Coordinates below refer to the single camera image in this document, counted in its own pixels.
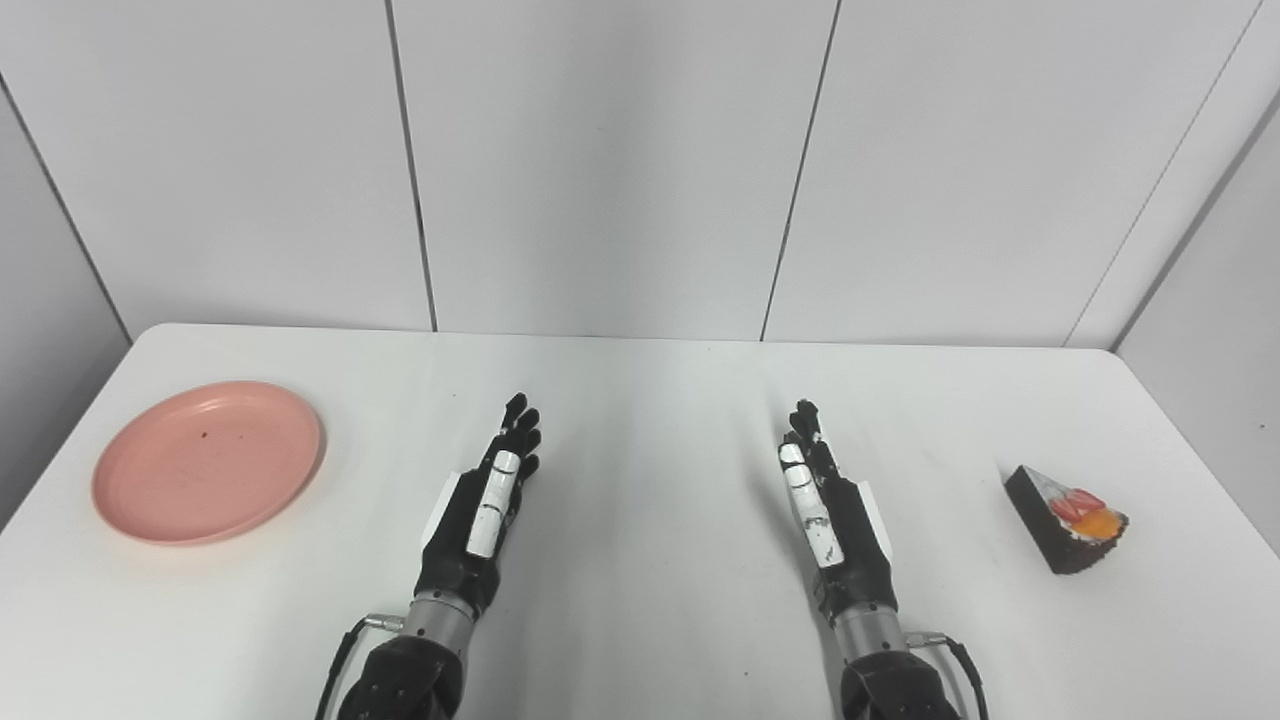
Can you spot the chocolate cake slice with fruit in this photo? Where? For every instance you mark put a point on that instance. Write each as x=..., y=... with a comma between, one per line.
x=1067, y=520

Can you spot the pink round plate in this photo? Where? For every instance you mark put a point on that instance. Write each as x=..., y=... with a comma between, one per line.
x=208, y=462

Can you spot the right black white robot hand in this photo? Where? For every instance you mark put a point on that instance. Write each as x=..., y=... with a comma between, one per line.
x=850, y=540

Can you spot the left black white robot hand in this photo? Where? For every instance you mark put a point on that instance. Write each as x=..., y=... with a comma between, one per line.
x=470, y=545

